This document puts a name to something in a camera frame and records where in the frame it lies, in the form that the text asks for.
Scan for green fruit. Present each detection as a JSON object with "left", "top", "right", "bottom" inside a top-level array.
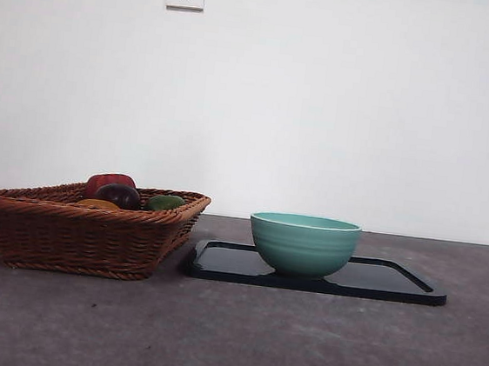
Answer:
[{"left": 143, "top": 192, "right": 187, "bottom": 215}]

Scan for dark purple fruit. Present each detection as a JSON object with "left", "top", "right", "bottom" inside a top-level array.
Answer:
[{"left": 92, "top": 182, "right": 144, "bottom": 212}]

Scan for brown wicker basket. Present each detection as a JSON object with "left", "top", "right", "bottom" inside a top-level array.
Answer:
[{"left": 0, "top": 171, "right": 212, "bottom": 289}]

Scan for teal bowl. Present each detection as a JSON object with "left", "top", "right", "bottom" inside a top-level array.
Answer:
[{"left": 244, "top": 209, "right": 364, "bottom": 287}]

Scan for red apple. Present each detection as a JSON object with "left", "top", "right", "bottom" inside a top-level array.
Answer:
[{"left": 84, "top": 170, "right": 138, "bottom": 203}]

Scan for black rectangular tray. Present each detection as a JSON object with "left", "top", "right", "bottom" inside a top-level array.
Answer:
[{"left": 179, "top": 236, "right": 451, "bottom": 307}]

